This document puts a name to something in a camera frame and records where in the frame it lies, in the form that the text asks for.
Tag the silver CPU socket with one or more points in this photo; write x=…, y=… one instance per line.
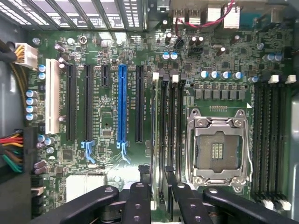
x=217, y=149

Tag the green PC motherboard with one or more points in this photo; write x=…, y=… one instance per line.
x=107, y=112

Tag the white PCI expansion slot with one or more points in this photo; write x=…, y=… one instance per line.
x=51, y=98

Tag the RAM slot white latches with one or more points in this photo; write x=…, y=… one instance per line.
x=266, y=140
x=283, y=140
x=173, y=121

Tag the black main power connector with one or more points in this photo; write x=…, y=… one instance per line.
x=30, y=151

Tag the grey metal PC case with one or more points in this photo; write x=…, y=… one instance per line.
x=9, y=93

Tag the short black expansion slot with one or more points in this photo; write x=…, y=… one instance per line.
x=105, y=75

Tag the black SATA connector block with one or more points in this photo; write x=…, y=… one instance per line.
x=37, y=198

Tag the long black expansion slot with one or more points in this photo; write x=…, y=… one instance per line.
x=71, y=102
x=139, y=102

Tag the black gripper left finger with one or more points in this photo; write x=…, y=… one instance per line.
x=137, y=205

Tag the RAM slot black latches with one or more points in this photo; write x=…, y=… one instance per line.
x=257, y=140
x=275, y=140
x=162, y=121
x=181, y=121

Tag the white power connector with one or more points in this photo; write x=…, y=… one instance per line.
x=28, y=56

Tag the silver rear USB port block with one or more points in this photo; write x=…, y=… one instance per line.
x=187, y=16

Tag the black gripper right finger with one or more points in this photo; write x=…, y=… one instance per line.
x=191, y=207

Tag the blue rear port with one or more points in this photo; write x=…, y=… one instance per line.
x=255, y=17

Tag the silver chipset heat sink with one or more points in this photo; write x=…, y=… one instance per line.
x=85, y=187

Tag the black expansion slot blue latch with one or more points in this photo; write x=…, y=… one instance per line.
x=88, y=102

